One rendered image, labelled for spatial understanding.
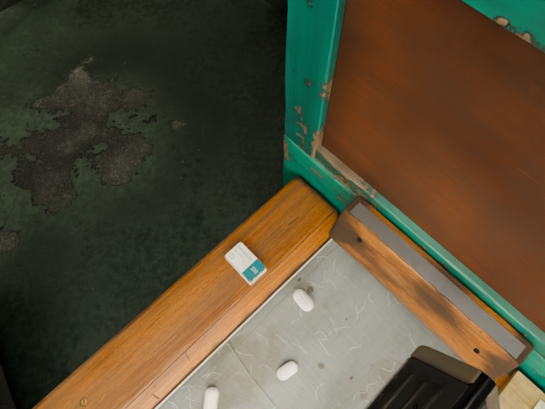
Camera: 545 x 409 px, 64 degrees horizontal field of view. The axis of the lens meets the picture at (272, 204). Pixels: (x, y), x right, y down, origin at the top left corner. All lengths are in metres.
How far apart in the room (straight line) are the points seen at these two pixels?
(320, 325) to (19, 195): 1.38
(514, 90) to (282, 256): 0.43
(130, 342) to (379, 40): 0.53
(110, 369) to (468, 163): 0.55
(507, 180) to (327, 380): 0.39
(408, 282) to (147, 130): 1.35
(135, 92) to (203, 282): 1.32
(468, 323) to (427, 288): 0.07
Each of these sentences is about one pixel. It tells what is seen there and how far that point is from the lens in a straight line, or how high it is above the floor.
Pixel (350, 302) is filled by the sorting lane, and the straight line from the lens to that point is 0.73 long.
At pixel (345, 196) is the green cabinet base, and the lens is 0.70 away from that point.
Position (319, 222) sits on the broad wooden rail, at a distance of 0.73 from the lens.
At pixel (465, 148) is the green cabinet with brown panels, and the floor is 1.07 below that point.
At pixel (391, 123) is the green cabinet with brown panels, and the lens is 0.53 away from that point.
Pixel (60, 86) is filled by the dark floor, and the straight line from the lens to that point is 2.06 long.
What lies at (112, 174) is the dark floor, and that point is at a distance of 1.75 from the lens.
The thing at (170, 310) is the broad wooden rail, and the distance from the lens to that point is 0.71.
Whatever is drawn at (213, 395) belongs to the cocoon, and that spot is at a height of 0.76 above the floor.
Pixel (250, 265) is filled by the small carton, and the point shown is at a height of 0.79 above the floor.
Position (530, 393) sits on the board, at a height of 0.78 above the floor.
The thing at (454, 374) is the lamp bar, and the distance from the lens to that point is 0.37.
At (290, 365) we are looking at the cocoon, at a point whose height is 0.76.
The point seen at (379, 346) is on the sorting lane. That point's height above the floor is 0.74.
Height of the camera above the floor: 1.45
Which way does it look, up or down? 66 degrees down
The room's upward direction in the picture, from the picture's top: 2 degrees counter-clockwise
